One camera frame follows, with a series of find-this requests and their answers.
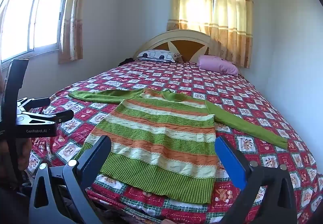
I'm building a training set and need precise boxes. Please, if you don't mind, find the green orange striped knit sweater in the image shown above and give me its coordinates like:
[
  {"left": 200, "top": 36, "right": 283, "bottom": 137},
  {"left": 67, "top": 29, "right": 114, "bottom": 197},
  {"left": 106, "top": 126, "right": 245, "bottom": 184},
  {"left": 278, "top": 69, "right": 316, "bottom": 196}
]
[{"left": 68, "top": 88, "right": 288, "bottom": 205}]

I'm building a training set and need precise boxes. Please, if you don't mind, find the red checkered printed bed blanket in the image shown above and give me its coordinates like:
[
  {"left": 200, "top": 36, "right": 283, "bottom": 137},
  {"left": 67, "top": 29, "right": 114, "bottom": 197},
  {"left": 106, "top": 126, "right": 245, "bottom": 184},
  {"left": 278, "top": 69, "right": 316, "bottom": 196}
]
[{"left": 26, "top": 60, "right": 320, "bottom": 224}]

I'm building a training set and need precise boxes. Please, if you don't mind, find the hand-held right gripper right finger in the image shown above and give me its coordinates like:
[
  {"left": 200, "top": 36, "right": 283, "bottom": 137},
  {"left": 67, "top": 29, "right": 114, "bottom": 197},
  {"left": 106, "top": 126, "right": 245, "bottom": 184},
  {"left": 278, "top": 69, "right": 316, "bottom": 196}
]
[{"left": 214, "top": 135, "right": 297, "bottom": 224}]

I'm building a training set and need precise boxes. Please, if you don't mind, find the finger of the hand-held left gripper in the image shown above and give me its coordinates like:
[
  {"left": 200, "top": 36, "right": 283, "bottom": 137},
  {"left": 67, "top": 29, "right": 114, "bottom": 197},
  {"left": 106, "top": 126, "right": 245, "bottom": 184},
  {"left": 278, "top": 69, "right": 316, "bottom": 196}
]
[
  {"left": 16, "top": 110, "right": 74, "bottom": 126},
  {"left": 17, "top": 97, "right": 51, "bottom": 113}
]

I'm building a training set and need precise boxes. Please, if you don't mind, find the sliding glass window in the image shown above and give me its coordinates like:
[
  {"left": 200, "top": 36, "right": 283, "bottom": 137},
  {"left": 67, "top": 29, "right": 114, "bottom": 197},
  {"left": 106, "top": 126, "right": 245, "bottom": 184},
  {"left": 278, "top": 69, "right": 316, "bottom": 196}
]
[{"left": 0, "top": 0, "right": 77, "bottom": 64}]

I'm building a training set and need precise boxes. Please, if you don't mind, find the pink pillow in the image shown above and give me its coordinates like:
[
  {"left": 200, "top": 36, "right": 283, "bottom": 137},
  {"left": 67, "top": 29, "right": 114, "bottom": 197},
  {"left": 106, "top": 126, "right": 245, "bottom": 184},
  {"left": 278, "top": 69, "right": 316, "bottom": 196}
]
[{"left": 197, "top": 55, "right": 240, "bottom": 76}]

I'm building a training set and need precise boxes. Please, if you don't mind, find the dark cloth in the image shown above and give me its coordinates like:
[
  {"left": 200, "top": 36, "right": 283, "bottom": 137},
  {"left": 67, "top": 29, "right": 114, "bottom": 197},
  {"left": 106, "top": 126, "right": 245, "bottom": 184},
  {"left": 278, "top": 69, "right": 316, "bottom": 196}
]
[{"left": 118, "top": 57, "right": 139, "bottom": 67}]

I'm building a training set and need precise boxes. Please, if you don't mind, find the cream and wood bed headboard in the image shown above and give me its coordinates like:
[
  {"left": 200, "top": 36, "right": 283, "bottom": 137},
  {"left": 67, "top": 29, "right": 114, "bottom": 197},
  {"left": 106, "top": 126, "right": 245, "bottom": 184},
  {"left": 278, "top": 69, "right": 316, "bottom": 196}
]
[{"left": 133, "top": 29, "right": 217, "bottom": 63}]

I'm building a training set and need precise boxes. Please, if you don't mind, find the white patterned pillow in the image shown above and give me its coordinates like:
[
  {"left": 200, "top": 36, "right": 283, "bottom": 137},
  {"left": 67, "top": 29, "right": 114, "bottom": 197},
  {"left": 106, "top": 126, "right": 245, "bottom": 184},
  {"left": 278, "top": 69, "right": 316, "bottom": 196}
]
[{"left": 137, "top": 50, "right": 182, "bottom": 63}]

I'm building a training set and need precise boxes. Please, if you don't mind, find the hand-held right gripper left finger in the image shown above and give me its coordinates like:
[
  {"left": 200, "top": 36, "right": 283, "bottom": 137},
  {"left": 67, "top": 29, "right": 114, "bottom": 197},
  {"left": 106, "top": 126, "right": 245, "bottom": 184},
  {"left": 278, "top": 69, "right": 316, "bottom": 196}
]
[{"left": 28, "top": 135, "right": 112, "bottom": 224}]

